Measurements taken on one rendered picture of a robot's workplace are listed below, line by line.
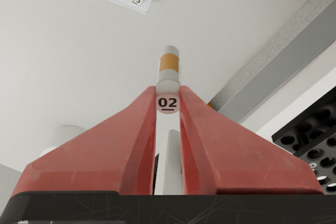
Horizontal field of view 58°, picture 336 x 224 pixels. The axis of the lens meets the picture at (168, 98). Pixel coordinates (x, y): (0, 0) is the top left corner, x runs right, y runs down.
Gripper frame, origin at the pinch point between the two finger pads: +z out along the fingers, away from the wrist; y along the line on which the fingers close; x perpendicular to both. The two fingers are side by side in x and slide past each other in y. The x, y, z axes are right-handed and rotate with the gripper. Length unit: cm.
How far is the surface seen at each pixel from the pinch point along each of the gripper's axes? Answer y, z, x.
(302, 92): -8.8, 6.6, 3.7
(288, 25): -44, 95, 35
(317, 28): -10.5, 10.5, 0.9
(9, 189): 98, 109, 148
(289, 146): -10.4, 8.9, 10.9
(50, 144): 15.3, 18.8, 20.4
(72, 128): 13.0, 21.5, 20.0
